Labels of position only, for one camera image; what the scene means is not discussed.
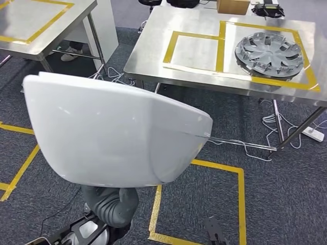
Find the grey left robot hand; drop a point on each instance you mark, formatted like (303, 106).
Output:
(109, 193)

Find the white curved shell part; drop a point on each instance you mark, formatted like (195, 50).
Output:
(102, 135)

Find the steel workbench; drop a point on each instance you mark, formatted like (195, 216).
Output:
(148, 54)

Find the person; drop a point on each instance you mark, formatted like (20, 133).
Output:
(71, 54)

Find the yellow floor tape square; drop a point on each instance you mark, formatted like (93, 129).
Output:
(241, 203)

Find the steel table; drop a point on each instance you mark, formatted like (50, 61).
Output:
(84, 10)

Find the yellow tape double rectangle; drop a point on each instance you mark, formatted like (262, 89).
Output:
(220, 50)

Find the cardboard box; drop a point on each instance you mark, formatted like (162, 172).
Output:
(232, 6)

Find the grey plastic wheel hubcap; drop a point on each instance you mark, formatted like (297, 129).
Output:
(268, 54)

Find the white power strip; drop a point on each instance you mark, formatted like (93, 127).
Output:
(313, 134)

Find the black router device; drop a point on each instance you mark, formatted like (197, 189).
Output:
(268, 9)

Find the black right wrist camera bracket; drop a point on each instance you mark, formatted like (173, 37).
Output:
(214, 231)

